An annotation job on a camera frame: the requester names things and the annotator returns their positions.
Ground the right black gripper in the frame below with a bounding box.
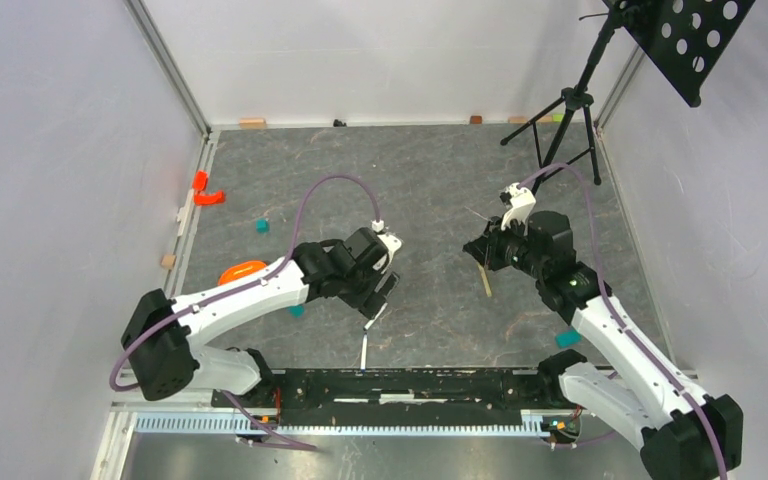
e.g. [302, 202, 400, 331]
[464, 213, 547, 280]

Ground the yellow highlighter pen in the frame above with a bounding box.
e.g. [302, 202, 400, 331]
[477, 263, 493, 298]

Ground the white pen with blue tip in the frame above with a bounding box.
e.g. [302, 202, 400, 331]
[359, 332, 368, 372]

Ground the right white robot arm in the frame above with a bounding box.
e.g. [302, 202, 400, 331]
[463, 211, 744, 479]

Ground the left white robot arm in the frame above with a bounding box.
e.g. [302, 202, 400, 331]
[121, 227, 403, 408]

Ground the white pen with black tip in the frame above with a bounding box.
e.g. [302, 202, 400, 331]
[363, 317, 378, 332]

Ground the teal block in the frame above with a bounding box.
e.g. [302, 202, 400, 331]
[555, 329, 582, 349]
[288, 305, 305, 318]

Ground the small teal cube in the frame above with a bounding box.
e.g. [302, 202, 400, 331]
[255, 218, 270, 233]

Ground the orange U-shaped block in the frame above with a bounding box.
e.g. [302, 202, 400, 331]
[217, 260, 268, 286]

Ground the teal block right side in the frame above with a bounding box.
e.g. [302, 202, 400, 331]
[555, 329, 582, 349]

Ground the red L-shaped block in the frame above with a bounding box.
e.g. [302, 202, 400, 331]
[193, 190, 226, 206]

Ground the red block upright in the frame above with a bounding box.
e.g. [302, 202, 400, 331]
[191, 170, 209, 192]

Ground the small wooden block left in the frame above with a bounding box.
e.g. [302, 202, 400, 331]
[160, 254, 177, 271]

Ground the black music stand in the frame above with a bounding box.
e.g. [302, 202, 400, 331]
[500, 0, 755, 187]

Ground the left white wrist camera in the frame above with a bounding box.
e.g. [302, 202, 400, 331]
[371, 220, 403, 272]

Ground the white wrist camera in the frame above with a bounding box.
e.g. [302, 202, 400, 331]
[500, 183, 536, 231]
[371, 220, 403, 272]

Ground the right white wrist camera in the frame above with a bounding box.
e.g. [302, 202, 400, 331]
[500, 183, 536, 231]

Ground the wooden block at wall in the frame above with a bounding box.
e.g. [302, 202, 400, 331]
[238, 117, 267, 130]

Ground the white cable duct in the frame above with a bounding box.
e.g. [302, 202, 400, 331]
[135, 413, 548, 438]

